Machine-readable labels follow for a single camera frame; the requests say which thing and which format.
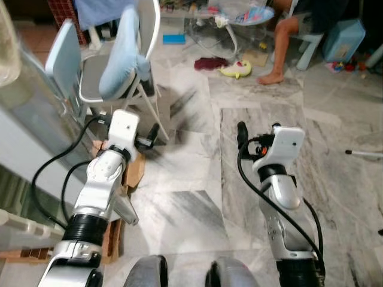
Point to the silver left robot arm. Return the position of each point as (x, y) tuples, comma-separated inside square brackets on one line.
[(99, 179)]

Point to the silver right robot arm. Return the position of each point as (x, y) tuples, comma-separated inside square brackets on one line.
[(281, 197)]

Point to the brown cardboard box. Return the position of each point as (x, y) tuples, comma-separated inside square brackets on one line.
[(134, 170)]

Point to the yellow plush toy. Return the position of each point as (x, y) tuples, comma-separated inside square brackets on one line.
[(236, 70)]

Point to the dark red cloth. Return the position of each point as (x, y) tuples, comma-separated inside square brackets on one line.
[(210, 63)]

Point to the light blue cushion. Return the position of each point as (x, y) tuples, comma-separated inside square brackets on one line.
[(122, 57)]

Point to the white folding chair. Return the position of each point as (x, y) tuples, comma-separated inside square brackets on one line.
[(90, 75)]

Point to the seated person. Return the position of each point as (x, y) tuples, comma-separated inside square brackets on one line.
[(281, 48)]

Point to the small blue box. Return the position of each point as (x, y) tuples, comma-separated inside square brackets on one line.
[(174, 39)]

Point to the white rod with black tip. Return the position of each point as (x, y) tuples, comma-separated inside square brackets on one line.
[(365, 154)]

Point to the white plastic stool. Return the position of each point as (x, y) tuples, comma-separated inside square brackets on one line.
[(310, 51)]

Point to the small colourful toys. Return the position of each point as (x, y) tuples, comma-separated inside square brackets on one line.
[(341, 66)]

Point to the grey right robot leg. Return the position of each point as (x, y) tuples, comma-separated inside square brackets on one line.
[(233, 274)]

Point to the grey robot leg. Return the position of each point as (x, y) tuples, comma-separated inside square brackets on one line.
[(146, 272), (233, 274)]

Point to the grey left robot leg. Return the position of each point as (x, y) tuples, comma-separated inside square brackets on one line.
[(146, 272)]

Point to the blue cloth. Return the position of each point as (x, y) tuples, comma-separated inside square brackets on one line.
[(99, 13)]

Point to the light blue plastic bin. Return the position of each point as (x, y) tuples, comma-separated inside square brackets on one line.
[(346, 40)]

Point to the red lattice panel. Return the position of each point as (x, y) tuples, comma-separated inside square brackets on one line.
[(61, 12)]

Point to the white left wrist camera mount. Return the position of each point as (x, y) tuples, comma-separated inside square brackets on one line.
[(124, 128)]

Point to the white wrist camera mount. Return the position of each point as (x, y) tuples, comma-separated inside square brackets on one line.
[(287, 143), (124, 128)]

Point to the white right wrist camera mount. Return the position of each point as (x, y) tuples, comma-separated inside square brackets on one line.
[(287, 143)]

